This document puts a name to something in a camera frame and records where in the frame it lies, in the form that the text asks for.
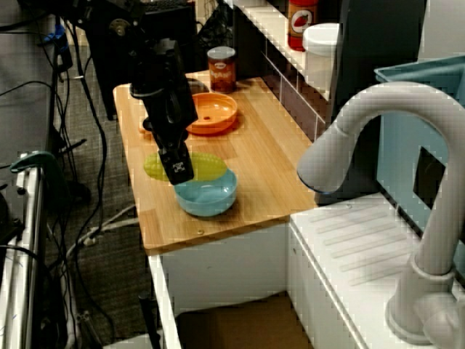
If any brown beans can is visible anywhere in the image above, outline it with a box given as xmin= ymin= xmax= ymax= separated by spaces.
xmin=207 ymin=46 xmax=238 ymax=94

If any light blue bowl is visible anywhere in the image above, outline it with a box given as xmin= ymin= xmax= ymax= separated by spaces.
xmin=174 ymin=167 xmax=238 ymax=218

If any red sauce bottle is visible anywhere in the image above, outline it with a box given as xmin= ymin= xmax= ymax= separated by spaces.
xmin=287 ymin=0 xmax=319 ymax=52

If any dark grey upright panel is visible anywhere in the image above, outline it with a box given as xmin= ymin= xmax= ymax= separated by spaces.
xmin=332 ymin=0 xmax=428 ymax=121

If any grey toy faucet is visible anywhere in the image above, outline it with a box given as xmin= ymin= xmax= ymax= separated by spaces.
xmin=296 ymin=80 xmax=465 ymax=345

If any white metal frame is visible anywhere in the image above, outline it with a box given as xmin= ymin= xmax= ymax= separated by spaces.
xmin=0 ymin=156 xmax=48 ymax=349

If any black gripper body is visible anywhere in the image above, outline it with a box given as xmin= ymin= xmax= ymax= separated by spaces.
xmin=142 ymin=85 xmax=199 ymax=152

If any yellow toy corn cob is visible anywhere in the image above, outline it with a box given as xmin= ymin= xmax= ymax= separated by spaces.
xmin=143 ymin=151 xmax=229 ymax=182

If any white toy sink unit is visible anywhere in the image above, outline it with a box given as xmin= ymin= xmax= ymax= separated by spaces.
xmin=148 ymin=192 xmax=465 ymax=349

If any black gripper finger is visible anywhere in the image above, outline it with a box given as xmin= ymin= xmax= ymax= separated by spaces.
xmin=158 ymin=146 xmax=195 ymax=185

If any white shelf ledge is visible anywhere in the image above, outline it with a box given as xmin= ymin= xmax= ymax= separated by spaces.
xmin=232 ymin=0 xmax=333 ymax=99

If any white floor cable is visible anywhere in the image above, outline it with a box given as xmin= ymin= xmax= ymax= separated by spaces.
xmin=67 ymin=203 xmax=141 ymax=257

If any thin black cable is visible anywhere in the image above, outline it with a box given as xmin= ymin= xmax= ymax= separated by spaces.
xmin=54 ymin=21 xmax=110 ymax=237

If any orange toy frying pan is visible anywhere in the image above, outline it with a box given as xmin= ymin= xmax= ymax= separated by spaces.
xmin=138 ymin=92 xmax=240 ymax=141

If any teal plastic bin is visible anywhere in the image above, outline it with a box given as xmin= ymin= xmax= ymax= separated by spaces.
xmin=373 ymin=54 xmax=465 ymax=252

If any large white lidded jar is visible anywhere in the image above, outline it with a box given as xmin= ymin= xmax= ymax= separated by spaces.
xmin=302 ymin=23 xmax=341 ymax=101

